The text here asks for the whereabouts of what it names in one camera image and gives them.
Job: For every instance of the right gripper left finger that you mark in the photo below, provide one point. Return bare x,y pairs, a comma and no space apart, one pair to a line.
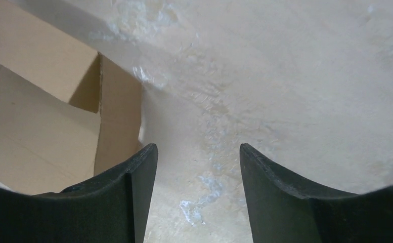
112,206

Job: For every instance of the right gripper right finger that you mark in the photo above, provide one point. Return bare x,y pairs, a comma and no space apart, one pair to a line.
284,206

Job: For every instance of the brown cardboard box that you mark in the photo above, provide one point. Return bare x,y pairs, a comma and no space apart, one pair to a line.
67,112

